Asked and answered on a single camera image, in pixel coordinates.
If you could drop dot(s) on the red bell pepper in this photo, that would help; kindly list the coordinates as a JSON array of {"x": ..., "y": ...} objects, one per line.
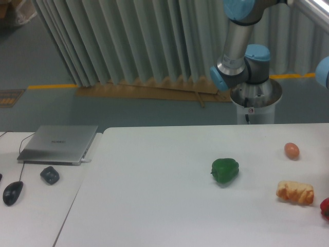
[{"x": 324, "y": 206}]

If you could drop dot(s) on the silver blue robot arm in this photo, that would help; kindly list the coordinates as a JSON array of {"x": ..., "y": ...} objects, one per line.
[{"x": 240, "y": 64}]

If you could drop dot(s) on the green bell pepper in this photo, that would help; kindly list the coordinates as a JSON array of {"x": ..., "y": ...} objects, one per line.
[{"x": 225, "y": 170}]

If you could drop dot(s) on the silver closed laptop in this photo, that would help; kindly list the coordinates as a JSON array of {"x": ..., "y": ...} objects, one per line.
[{"x": 58, "y": 145}]

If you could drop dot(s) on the grey-green pleated curtain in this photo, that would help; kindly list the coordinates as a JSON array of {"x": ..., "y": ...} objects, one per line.
[{"x": 102, "y": 41}]

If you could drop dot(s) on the brown egg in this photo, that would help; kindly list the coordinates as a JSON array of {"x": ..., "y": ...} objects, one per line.
[{"x": 291, "y": 150}]

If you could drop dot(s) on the toy bread loaf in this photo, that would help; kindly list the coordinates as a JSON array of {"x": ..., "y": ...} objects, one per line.
[{"x": 300, "y": 193}]

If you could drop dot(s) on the black computer mouse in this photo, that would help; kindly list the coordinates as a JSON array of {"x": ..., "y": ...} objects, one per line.
[{"x": 12, "y": 192}]

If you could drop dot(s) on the plastic bag with boxes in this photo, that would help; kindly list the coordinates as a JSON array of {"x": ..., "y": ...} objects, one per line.
[{"x": 15, "y": 13}]

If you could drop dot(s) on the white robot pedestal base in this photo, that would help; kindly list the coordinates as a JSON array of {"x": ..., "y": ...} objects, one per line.
[{"x": 256, "y": 103}]

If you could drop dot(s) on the aluminium frame bar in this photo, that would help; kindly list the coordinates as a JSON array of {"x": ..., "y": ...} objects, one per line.
[{"x": 315, "y": 10}]

